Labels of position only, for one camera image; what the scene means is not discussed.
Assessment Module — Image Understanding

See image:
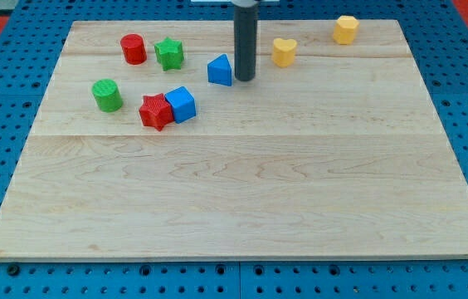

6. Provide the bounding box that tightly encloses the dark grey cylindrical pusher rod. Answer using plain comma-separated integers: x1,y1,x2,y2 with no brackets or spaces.
233,3,258,81

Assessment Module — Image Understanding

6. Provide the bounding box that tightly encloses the yellow heart block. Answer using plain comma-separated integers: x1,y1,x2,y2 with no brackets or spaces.
271,37,297,68

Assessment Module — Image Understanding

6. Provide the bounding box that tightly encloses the yellow hexagon block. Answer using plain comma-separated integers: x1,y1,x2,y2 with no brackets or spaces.
332,15,359,45

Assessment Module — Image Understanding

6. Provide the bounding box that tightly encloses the red star block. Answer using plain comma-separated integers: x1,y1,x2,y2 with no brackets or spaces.
139,93,174,131

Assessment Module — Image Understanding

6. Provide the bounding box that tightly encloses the light wooden board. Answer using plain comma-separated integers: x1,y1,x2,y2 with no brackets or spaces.
0,20,468,262

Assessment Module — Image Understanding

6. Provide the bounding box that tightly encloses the green star block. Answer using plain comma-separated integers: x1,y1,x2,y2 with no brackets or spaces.
154,37,184,71

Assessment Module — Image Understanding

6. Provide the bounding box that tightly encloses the red cylinder block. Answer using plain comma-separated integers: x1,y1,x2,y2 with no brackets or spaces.
120,33,147,65

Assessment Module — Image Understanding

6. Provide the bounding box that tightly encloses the blue triangle block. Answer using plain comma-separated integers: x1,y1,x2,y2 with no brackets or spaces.
207,54,232,86

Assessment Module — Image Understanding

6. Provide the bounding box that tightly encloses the silver rod mount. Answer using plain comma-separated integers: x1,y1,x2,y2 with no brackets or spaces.
231,0,260,7

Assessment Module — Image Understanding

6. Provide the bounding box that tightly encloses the blue cube block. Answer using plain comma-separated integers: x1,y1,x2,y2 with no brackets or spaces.
165,86,197,124

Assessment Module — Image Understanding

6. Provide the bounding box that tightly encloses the green cylinder block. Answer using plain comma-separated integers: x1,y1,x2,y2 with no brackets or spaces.
91,79,123,112

